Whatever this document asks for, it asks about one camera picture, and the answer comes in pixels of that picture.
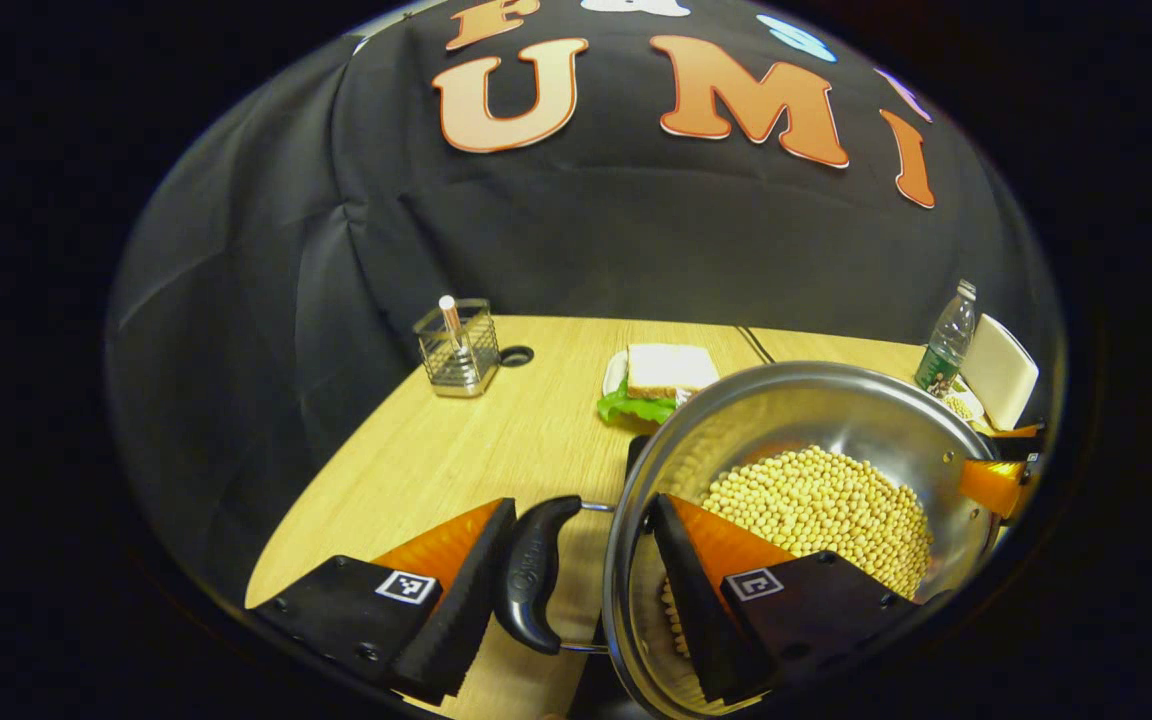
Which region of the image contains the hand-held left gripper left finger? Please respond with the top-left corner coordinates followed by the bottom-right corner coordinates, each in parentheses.
top-left (246, 497), bottom-right (519, 706)

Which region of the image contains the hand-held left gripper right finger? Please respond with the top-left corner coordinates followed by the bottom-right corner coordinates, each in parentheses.
top-left (648, 492), bottom-right (922, 706)

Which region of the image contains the black induction cooktop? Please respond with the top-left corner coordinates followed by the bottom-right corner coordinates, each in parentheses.
top-left (566, 433), bottom-right (657, 720)

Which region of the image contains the steel pot with soybeans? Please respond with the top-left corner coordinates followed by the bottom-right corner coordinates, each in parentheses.
top-left (493, 361), bottom-right (1002, 720)

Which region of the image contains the white toaster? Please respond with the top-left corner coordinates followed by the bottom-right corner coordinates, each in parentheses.
top-left (958, 314), bottom-right (1040, 431)

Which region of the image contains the clear bottle with green label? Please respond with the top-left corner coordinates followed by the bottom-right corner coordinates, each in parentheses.
top-left (914, 279), bottom-right (978, 399)

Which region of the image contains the sandwich with lettuce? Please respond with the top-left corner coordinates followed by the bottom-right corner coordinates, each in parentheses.
top-left (596, 343), bottom-right (722, 425)

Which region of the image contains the black backdrop cloth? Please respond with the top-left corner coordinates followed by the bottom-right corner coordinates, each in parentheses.
top-left (106, 0), bottom-right (1067, 601)

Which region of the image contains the wire mesh holder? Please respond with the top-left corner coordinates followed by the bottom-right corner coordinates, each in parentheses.
top-left (413, 297), bottom-right (502, 399)

